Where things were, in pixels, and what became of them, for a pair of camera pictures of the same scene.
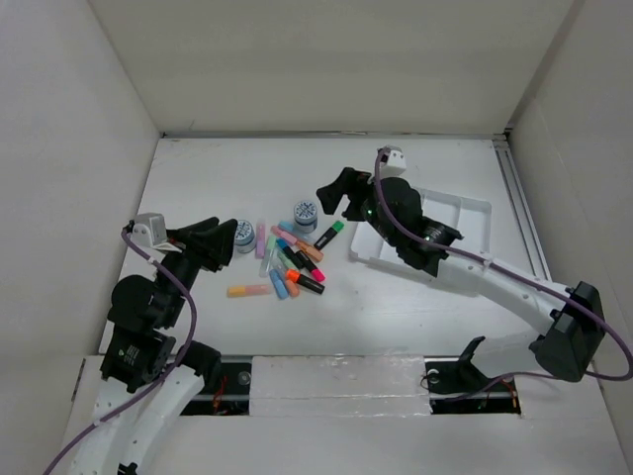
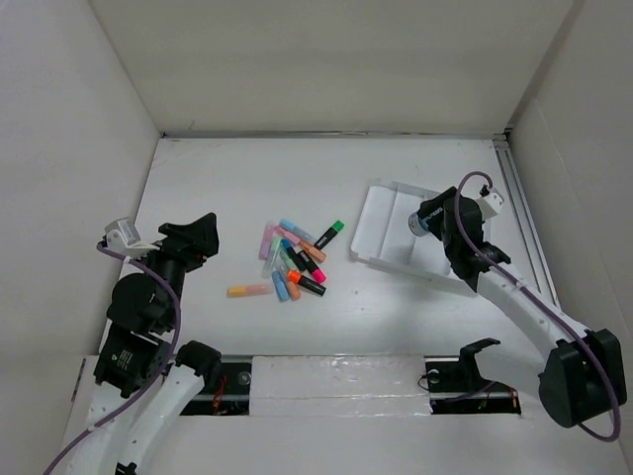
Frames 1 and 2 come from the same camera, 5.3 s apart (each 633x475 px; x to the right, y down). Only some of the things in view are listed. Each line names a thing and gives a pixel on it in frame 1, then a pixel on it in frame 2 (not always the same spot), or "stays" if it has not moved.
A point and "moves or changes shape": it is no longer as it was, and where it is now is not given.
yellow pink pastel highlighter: x=247 y=290 stays
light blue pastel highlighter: x=287 y=225 moves or changes shape
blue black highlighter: x=292 y=256 stays
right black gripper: x=353 y=182 → x=428 y=206
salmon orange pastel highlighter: x=315 y=252 stays
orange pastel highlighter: x=293 y=288 stays
